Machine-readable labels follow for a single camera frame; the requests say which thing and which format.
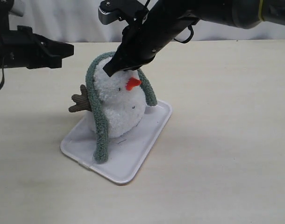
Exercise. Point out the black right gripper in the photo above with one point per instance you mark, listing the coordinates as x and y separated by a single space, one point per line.
157 31

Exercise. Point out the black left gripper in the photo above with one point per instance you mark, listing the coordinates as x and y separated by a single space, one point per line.
23 48

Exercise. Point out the white plush snowman toy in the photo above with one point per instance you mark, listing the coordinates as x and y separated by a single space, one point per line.
122 99

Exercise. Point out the green knitted scarf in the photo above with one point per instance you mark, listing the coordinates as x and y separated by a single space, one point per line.
100 122

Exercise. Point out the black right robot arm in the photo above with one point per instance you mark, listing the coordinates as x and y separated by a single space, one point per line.
243 14

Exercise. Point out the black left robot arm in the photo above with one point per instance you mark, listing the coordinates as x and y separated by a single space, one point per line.
16 8

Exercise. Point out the white backdrop curtain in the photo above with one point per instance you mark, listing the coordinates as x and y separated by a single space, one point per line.
77 21

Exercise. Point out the white plastic tray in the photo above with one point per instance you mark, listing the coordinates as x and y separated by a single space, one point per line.
126 153

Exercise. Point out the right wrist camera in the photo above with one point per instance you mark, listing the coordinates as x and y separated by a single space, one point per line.
118 10

